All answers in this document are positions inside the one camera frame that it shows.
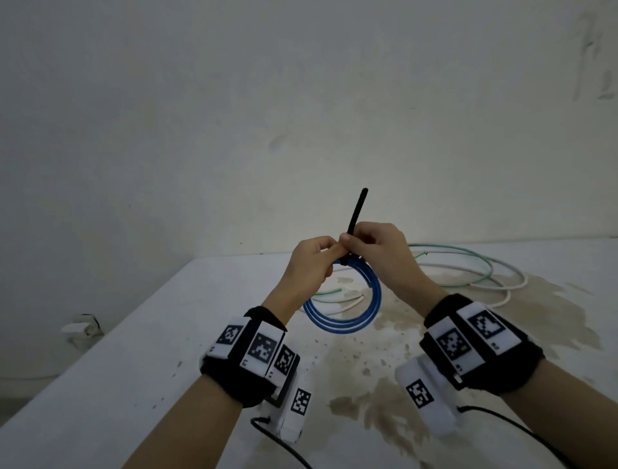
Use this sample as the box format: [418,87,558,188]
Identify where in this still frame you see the person's left hand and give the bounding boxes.
[277,235,348,305]

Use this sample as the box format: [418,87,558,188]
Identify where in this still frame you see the person's right hand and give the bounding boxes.
[339,222,433,303]

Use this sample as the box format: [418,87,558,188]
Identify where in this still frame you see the black zip tie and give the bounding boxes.
[339,187,370,267]

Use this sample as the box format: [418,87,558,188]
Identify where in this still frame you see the blue cable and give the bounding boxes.
[303,256,382,334]

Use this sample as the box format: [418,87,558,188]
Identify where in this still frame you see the green cable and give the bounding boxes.
[314,244,494,296]

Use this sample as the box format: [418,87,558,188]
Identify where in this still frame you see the white cable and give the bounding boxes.
[314,249,527,318]

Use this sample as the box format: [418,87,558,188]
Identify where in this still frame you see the person's right forearm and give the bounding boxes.
[386,280,618,469]

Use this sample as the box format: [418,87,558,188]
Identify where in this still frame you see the person's left forearm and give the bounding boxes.
[123,289,303,469]

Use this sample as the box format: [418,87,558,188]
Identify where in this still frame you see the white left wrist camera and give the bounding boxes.
[258,372,314,445]

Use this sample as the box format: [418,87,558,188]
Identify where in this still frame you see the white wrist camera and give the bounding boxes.
[395,355,464,436]
[258,372,314,445]

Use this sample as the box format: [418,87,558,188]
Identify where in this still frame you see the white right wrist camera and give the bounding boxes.
[395,355,464,436]

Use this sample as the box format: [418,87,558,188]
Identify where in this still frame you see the black right camera cord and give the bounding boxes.
[456,405,576,469]

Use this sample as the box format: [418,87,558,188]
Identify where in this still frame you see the white socket with black cord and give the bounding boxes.
[60,314,105,339]

